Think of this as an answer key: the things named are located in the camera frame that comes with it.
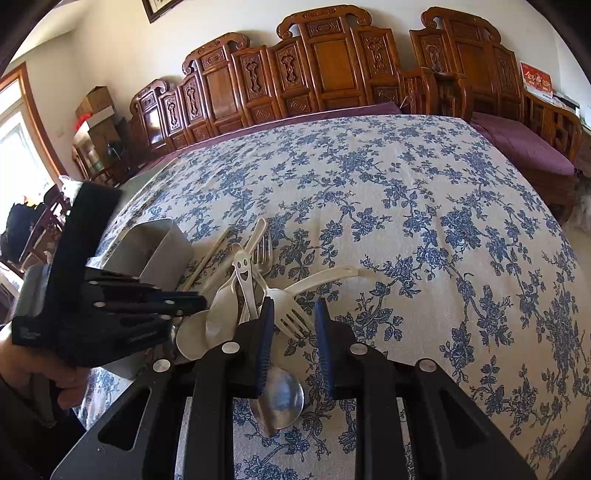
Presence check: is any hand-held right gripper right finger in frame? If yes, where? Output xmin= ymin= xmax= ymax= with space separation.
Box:
xmin=315 ymin=298 xmax=539 ymax=480

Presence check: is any person's left hand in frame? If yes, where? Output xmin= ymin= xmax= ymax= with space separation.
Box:
xmin=0 ymin=342 xmax=92 ymax=410

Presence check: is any framed wall picture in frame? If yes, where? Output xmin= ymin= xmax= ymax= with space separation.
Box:
xmin=141 ymin=0 xmax=186 ymax=24

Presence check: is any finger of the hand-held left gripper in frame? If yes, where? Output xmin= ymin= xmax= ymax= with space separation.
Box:
xmin=85 ymin=268 xmax=207 ymax=311
xmin=91 ymin=298 xmax=185 ymax=326

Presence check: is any wooden dining chair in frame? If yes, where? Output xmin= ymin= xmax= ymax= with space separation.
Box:
xmin=18 ymin=185 xmax=75 ymax=273

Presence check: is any cream plastic fork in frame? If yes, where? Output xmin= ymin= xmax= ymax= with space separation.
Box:
xmin=265 ymin=265 xmax=360 ymax=340

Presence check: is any carved wooden armchair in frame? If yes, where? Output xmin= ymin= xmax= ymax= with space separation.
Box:
xmin=409 ymin=7 xmax=583 ymax=188

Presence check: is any cardboard box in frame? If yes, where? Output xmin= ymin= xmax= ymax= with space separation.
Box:
xmin=73 ymin=108 xmax=122 ymax=155
xmin=75 ymin=86 xmax=114 ymax=118

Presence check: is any light wooden chopstick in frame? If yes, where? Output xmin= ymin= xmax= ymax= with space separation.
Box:
xmin=182 ymin=228 xmax=230 ymax=291
xmin=187 ymin=240 xmax=232 ymax=292

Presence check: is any blue floral tablecloth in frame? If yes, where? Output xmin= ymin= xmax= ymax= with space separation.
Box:
xmin=76 ymin=113 xmax=583 ymax=480

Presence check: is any rectangular steel tray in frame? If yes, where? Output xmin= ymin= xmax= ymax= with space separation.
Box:
xmin=95 ymin=218 xmax=195 ymax=377

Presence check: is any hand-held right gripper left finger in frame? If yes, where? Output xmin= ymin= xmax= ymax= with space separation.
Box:
xmin=51 ymin=296 xmax=276 ymax=480

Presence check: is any black bag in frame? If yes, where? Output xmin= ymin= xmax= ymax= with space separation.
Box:
xmin=0 ymin=203 xmax=47 ymax=266

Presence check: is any smiley-face steel utensil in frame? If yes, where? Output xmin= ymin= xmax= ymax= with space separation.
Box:
xmin=231 ymin=249 xmax=260 ymax=320

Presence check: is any steel fork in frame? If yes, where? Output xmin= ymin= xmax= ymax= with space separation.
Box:
xmin=253 ymin=234 xmax=274 ymax=267

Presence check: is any wooden door frame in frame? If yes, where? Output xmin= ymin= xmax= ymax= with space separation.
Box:
xmin=0 ymin=62 xmax=70 ymax=182

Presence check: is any carved wooden sofa bench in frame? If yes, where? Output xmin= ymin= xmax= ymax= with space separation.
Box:
xmin=129 ymin=4 xmax=439 ymax=155

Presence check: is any cream plastic spoon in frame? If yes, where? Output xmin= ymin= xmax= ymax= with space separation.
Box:
xmin=205 ymin=218 xmax=269 ymax=350
xmin=175 ymin=310 xmax=214 ymax=362

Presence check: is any red desk calendar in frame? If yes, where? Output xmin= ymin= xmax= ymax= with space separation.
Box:
xmin=520 ymin=61 xmax=554 ymax=103

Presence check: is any purple armchair cushion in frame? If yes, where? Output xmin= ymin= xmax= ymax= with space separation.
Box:
xmin=471 ymin=112 xmax=576 ymax=177

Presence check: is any steel spoon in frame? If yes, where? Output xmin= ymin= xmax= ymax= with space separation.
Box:
xmin=249 ymin=367 xmax=305 ymax=437

